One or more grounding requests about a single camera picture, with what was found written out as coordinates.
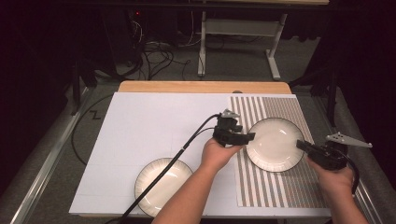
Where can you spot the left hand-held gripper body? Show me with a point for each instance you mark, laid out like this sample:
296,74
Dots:
229,135

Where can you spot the black stand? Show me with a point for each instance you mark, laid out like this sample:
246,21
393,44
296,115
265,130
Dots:
76,90
332,93

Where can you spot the wooden table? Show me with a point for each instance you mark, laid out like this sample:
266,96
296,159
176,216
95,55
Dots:
202,87

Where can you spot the white desk frame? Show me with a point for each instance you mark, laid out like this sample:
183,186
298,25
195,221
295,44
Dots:
239,27

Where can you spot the white board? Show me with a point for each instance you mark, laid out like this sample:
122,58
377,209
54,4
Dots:
149,124

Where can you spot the white plate with dark rim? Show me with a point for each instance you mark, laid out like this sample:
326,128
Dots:
174,172
274,146

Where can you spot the person's left hand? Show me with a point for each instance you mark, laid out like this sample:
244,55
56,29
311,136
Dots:
216,155

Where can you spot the striped grey placemat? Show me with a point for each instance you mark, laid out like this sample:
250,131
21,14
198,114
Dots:
280,193

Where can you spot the metal floor rail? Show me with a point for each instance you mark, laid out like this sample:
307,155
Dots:
365,199
46,171

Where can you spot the person's right hand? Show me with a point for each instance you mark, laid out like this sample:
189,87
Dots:
336,180

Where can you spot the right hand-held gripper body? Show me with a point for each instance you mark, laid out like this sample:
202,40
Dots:
328,157

